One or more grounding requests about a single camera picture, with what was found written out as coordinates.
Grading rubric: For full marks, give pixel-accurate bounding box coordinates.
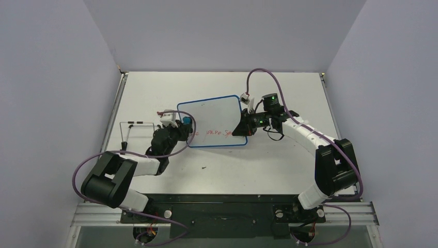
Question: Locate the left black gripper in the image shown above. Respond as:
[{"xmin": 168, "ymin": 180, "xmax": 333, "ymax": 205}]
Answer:
[{"xmin": 162, "ymin": 120, "xmax": 190, "ymax": 158}]

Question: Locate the blue and black eraser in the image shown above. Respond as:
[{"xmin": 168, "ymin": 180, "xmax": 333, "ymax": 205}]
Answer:
[{"xmin": 182, "ymin": 116, "xmax": 192, "ymax": 125}]

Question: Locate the blue framed whiteboard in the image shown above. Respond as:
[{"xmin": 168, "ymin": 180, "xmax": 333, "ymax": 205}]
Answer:
[{"xmin": 177, "ymin": 95, "xmax": 248, "ymax": 148}]

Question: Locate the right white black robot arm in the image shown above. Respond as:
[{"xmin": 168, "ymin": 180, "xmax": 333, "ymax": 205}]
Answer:
[{"xmin": 232, "ymin": 93, "xmax": 359, "ymax": 222}]

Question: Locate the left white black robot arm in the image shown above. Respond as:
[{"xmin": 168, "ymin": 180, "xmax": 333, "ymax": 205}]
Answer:
[{"xmin": 77, "ymin": 121, "xmax": 196, "ymax": 222}]

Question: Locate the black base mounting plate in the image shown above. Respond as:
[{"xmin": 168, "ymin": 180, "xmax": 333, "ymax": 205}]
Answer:
[{"xmin": 118, "ymin": 193, "xmax": 362, "ymax": 240}]

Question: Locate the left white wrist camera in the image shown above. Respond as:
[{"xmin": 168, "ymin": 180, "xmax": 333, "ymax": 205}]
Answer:
[{"xmin": 157, "ymin": 110, "xmax": 178, "ymax": 128}]

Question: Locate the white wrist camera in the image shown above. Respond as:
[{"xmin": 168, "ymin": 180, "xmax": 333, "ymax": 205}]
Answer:
[
  {"xmin": 157, "ymin": 110, "xmax": 178, "ymax": 128},
  {"xmin": 240, "ymin": 92, "xmax": 254, "ymax": 113}
]

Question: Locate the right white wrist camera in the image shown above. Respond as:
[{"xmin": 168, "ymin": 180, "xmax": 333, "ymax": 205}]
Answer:
[{"xmin": 240, "ymin": 92, "xmax": 254, "ymax": 113}]

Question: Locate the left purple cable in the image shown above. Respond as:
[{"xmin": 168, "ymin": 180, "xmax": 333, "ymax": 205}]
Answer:
[{"xmin": 72, "ymin": 110, "xmax": 197, "ymax": 247}]

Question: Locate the purple cable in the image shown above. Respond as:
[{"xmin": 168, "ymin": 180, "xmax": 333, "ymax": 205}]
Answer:
[
  {"xmin": 246, "ymin": 68, "xmax": 364, "ymax": 246},
  {"xmin": 72, "ymin": 110, "xmax": 197, "ymax": 247}
]

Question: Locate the wire whiteboard stand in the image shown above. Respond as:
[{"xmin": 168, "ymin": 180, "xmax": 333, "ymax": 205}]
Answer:
[{"xmin": 119, "ymin": 121, "xmax": 157, "ymax": 151}]

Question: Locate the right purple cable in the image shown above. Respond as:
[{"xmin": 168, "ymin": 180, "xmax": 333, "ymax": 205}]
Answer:
[{"xmin": 246, "ymin": 68, "xmax": 364, "ymax": 246}]

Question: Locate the aluminium rail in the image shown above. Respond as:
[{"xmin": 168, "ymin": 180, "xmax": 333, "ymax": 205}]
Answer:
[{"xmin": 70, "ymin": 201, "xmax": 380, "ymax": 227}]

